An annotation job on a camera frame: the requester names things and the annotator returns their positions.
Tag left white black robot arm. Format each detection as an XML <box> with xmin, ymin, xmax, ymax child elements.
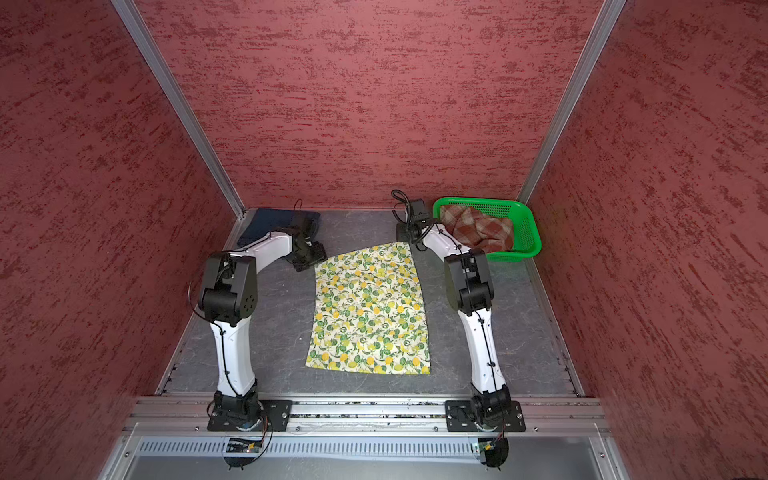
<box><xmin>194</xmin><ymin>228</ymin><xmax>327</xmax><ymax>431</ymax></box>

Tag yellow floral skirt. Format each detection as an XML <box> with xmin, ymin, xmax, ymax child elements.
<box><xmin>305</xmin><ymin>242</ymin><xmax>431</xmax><ymax>375</ymax></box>

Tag aluminium front rail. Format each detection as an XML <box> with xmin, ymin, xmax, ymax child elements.
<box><xmin>122</xmin><ymin>394</ymin><xmax>612</xmax><ymax>438</ymax></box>

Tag slotted cable duct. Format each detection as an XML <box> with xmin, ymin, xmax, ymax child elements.
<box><xmin>137</xmin><ymin>436</ymin><xmax>478</xmax><ymax>462</ymax></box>

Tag aluminium corner post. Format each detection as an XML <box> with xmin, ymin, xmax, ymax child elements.
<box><xmin>111</xmin><ymin>0</ymin><xmax>247</xmax><ymax>219</ymax></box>
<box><xmin>517</xmin><ymin>0</ymin><xmax>626</xmax><ymax>204</ymax></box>

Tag green plastic basket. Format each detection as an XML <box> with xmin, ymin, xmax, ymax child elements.
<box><xmin>432</xmin><ymin>197</ymin><xmax>542</xmax><ymax>263</ymax></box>

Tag right aluminium corner post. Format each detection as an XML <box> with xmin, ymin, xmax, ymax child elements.
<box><xmin>517</xmin><ymin>0</ymin><xmax>626</xmax><ymax>204</ymax></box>

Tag base connector board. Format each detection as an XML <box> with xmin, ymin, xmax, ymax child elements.
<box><xmin>223</xmin><ymin>438</ymin><xmax>265</xmax><ymax>469</ymax></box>
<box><xmin>477</xmin><ymin>438</ymin><xmax>509</xmax><ymax>469</ymax></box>

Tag reddish brown skirt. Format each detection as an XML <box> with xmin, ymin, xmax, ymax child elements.
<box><xmin>439</xmin><ymin>204</ymin><xmax>514</xmax><ymax>254</ymax></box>

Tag left base connector board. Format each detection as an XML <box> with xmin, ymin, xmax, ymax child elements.
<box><xmin>223</xmin><ymin>438</ymin><xmax>265</xmax><ymax>469</ymax></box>

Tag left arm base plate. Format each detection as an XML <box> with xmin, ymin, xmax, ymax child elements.
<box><xmin>207</xmin><ymin>396</ymin><xmax>293</xmax><ymax>433</ymax></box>

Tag right base connector board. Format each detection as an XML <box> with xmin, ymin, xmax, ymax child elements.
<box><xmin>477</xmin><ymin>438</ymin><xmax>509</xmax><ymax>469</ymax></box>

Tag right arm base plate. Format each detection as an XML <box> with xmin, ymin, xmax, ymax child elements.
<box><xmin>444</xmin><ymin>400</ymin><xmax>527</xmax><ymax>433</ymax></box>

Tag left aluminium corner post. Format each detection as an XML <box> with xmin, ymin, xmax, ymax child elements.
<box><xmin>111</xmin><ymin>0</ymin><xmax>247</xmax><ymax>219</ymax></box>

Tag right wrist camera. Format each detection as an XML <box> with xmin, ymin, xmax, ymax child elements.
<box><xmin>407</xmin><ymin>199</ymin><xmax>432</xmax><ymax>224</ymax></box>

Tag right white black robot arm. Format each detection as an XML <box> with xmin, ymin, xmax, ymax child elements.
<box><xmin>396</xmin><ymin>220</ymin><xmax>513</xmax><ymax>430</ymax></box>

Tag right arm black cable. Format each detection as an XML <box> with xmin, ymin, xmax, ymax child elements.
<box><xmin>391</xmin><ymin>190</ymin><xmax>499</xmax><ymax>391</ymax></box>

